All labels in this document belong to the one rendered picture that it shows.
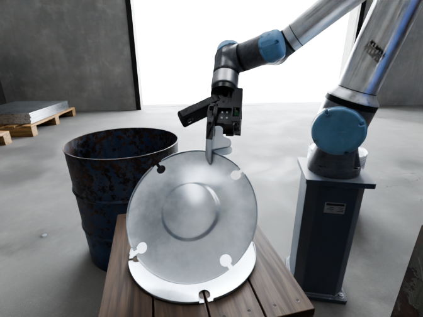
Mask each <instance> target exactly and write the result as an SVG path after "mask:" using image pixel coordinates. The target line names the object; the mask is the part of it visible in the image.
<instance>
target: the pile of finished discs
mask: <svg viewBox="0 0 423 317"><path fill-rule="evenodd" d="M146 249H147V245H146V244H145V243H144V242H142V243H140V244H139V245H138V247H137V250H136V251H133V248H131V249H130V253H129V259H133V258H134V257H135V256H136V254H138V253H139V252H140V253H144V252H145V251H146ZM231 261H232V260H231V257H230V256H229V255H227V254H225V255H222V256H221V258H220V263H221V264H222V265H223V266H224V267H226V266H227V267H228V268H229V269H230V270H228V271H227V272H226V273H224V274H223V275H221V276H220V277H217V278H216V279H213V280H210V281H208V282H204V283H200V284H191V285H183V284H174V283H171V282H167V281H164V280H162V279H160V278H158V277H156V276H154V275H153V274H151V273H150V272H149V271H148V270H147V269H146V268H144V267H143V265H142V264H141V263H140V262H133V261H128V266H129V270H130V273H131V276H132V278H133V279H134V281H135V282H136V283H137V285H138V286H139V287H140V288H141V289H142V290H144V291H145V292H146V293H147V294H150V295H151V296H153V297H155V298H157V299H160V300H162V301H166V302H169V303H175V304H201V303H204V300H203V299H200V298H199V292H201V291H204V290H206V291H208V292H209V293H210V297H209V298H208V302H210V301H214V300H217V299H220V298H223V297H225V296H227V295H229V294H230V293H232V292H234V291H235V290H237V289H238V288H239V287H240V286H241V285H243V283H244V282H245V281H246V280H247V279H248V278H249V276H250V275H251V273H252V271H253V269H254V266H255V263H256V248H255V245H254V242H251V244H250V246H249V248H248V249H247V251H246V253H245V254H244V256H243V257H242V258H241V259H240V260H239V261H238V262H237V263H236V264H235V265H234V266H232V265H231Z"/></svg>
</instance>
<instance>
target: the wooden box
mask: <svg viewBox="0 0 423 317"><path fill-rule="evenodd" d="M126 217H127V214H118V216H117V220H116V226H115V232H114V236H113V243H112V246H111V252H110V259H109V262H108V269H107V273H106V279H105V283H104V289H103V295H102V299H101V306H100V309H99V315H98V317H153V303H154V317H208V316H209V317H313V315H314V312H315V308H314V306H313V304H312V303H311V302H310V300H309V298H307V296H306V294H305V293H304V292H303V290H302V288H301V287H300V285H299V284H298V283H297V281H296V280H295V278H294V277H293V275H292V274H291V272H290V271H289V270H288V268H287V266H286V265H285V263H284V262H283V261H282V259H281V257H280V256H279V255H278V253H277V252H276V250H275V249H274V247H273V246H272V244H271V243H270V242H269V240H268V239H267V237H266V236H265V234H264V233H263V231H262V230H261V229H260V227H259V225H258V224H257V226H256V231H255V234H254V237H253V239H252V242H254V245H255V248H256V263H255V266H254V269H253V271H252V273H251V275H250V276H249V278H248V279H247V280H246V281H245V282H244V283H243V285H241V286H240V287H239V288H238V289H237V290H235V291H234V292H232V293H230V294H229V295H227V296H225V297H223V298H220V299H217V300H214V301H210V302H208V298H209V297H210V293H209V292H208V291H206V290H204V291H201V292H199V298H200V299H203V300H204V303H201V304H175V303H169V302H166V301H162V300H160V299H157V298H155V297H153V296H151V295H150V294H147V293H146V292H145V291H144V290H142V289H141V288H140V287H139V286H138V285H137V283H136V282H135V281H134V279H133V278H132V276H131V273H130V270H129V266H128V261H133V262H139V261H138V260H137V256H135V257H134V258H133V259H129V253H130V249H131V246H130V244H129V241H128V237H127V229H126ZM203 295H204V296H203ZM205 303H206V304H205ZM206 308H207V309H206ZM207 310H208V312H207Z"/></svg>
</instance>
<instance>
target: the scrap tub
mask: <svg viewBox="0 0 423 317"><path fill-rule="evenodd" d="M178 140H179V137H178V136H177V134H175V133H173V132H171V131H168V130H163V129H159V128H146V127H131V128H115V129H109V130H101V131H95V132H92V133H87V134H85V135H81V136H77V137H75V138H73V139H71V140H69V141H68V142H66V143H65V144H64V145H63V146H62V151H63V152H64V155H65V159H66V162H67V166H68V170H69V174H70V178H71V181H72V192H73V194H74V195H75V196H76V201H77V205H78V208H79V212H80V215H81V219H82V221H81V225H82V229H83V230H84V232H85V234H86V239H87V244H88V246H89V251H90V254H91V258H92V260H93V262H94V264H95V265H96V266H97V267H98V268H99V269H101V270H103V271H105V272H107V269H108V262H109V259H110V252H111V246H112V243H113V236H114V232H115V226H116V220H117V216H118V214H126V213H127V208H128V204H129V200H130V197H131V195H132V192H133V190H134V189H135V186H136V185H137V183H138V182H139V180H140V179H141V178H142V176H143V175H144V174H145V173H146V172H147V171H148V170H149V169H150V168H151V167H154V166H155V165H156V166H157V167H158V168H157V173H159V174H162V173H163V172H164V171H165V169H166V168H165V167H164V166H163V165H162V166H160V165H159V162H161V160H162V159H164V158H166V157H168V156H170V155H172V154H174V153H178Z"/></svg>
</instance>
